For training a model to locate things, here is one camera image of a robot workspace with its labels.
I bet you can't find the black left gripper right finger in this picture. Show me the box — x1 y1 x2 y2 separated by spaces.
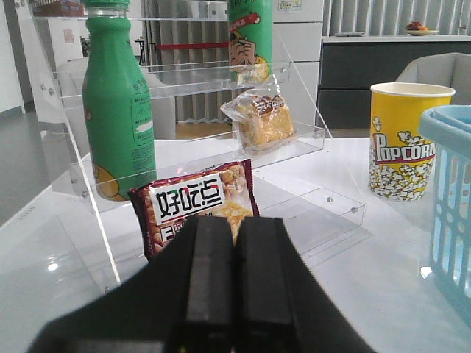
235 217 373 352

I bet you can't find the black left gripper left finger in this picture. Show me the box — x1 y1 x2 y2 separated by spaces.
31 216 233 352

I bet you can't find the bread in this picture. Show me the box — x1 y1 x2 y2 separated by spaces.
220 89 295 151

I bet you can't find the light blue plastic basket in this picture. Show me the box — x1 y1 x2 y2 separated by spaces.
419 105 470 324

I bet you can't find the maroon cracker snack packet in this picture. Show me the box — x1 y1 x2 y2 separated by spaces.
128 159 259 260

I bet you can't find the clear acrylic left shelf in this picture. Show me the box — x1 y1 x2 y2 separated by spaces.
15 0 367 288

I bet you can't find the green plastic drink bottle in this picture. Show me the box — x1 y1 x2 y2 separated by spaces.
82 1 156 202

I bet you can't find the dark sideboard counter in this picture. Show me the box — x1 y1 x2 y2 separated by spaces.
317 35 470 129

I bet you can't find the green snack canister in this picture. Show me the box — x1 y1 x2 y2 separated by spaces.
227 0 272 82

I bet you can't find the white cabinet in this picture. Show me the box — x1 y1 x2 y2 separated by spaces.
272 0 324 126

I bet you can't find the grey armchair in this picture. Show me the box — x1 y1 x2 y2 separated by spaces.
396 52 471 105

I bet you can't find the plate of fruit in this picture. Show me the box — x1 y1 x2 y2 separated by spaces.
404 21 439 36

